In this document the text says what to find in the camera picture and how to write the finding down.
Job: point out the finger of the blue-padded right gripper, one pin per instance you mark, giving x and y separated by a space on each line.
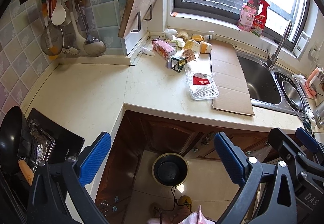
291 153
309 142

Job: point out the round trash bin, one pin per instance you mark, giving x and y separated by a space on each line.
170 169

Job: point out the clear plastic wrap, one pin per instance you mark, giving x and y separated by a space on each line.
169 33

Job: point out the mesh strainer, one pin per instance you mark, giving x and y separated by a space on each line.
52 39

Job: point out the white rice paddle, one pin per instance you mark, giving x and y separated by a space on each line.
59 14

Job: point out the pink milk carton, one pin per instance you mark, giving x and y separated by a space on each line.
163 48

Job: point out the yellow white paper bag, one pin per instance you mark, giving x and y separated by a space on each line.
201 47

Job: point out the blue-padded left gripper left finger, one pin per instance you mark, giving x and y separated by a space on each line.
53 182

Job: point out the green white seed packet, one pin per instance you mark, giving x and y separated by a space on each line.
173 44

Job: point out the wooden cutting board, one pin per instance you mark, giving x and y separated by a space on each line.
135 12

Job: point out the yellow slipper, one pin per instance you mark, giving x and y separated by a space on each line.
155 210
185 201

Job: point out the loofah sponge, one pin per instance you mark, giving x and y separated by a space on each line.
183 35

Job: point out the black gas stove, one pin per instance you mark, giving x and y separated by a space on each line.
53 143

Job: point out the clear plastic tray red label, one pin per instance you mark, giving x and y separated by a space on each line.
200 82

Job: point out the dark green carton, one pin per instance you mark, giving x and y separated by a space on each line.
178 62

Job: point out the chrome faucet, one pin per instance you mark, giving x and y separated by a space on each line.
273 58

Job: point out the stainless steel sink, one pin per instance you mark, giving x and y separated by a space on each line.
272 88

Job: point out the black wok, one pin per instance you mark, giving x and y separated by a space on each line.
18 148

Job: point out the brown cardboard sheet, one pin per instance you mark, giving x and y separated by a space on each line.
229 78

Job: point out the white slotted spoon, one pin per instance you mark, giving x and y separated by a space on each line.
79 39

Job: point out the small white bottle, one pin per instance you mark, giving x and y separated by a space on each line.
146 51

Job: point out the red spray bottle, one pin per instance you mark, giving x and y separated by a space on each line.
260 19

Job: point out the wooden cabinet doors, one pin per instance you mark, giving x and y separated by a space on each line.
127 187

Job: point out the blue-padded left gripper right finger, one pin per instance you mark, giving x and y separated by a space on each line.
276 205

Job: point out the pink soap refill pouch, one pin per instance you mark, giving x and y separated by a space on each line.
247 15

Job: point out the clear plastic bottle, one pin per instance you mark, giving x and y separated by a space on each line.
208 36

